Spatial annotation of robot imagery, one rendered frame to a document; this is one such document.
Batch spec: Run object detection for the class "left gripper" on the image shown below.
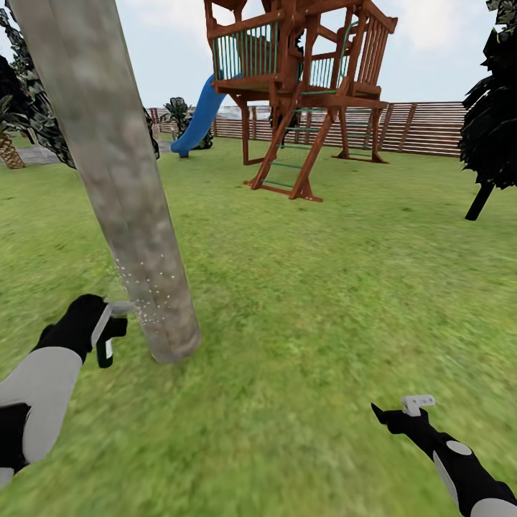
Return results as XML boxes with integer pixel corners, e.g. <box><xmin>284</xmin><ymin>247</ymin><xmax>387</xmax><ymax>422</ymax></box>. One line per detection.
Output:
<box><xmin>98</xmin><ymin>317</ymin><xmax>128</xmax><ymax>339</ymax></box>

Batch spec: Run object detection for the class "pesticide atomizer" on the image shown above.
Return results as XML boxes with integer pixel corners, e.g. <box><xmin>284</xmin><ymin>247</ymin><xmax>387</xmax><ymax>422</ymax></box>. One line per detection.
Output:
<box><xmin>96</xmin><ymin>337</ymin><xmax>113</xmax><ymax>368</ymax></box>

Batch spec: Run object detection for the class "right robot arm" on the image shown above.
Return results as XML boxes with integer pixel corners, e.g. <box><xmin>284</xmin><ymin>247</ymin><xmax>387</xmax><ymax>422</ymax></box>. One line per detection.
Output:
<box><xmin>371</xmin><ymin>394</ymin><xmax>517</xmax><ymax>517</ymax></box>

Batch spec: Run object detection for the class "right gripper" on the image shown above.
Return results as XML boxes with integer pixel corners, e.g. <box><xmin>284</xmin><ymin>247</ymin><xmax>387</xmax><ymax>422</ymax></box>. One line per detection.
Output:
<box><xmin>371</xmin><ymin>404</ymin><xmax>433</xmax><ymax>447</ymax></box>

